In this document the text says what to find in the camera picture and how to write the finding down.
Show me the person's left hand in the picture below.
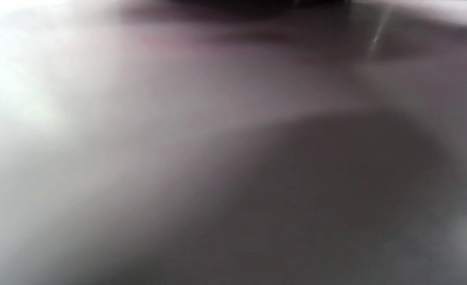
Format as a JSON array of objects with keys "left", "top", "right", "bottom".
[{"left": 166, "top": 0, "right": 353, "bottom": 8}]

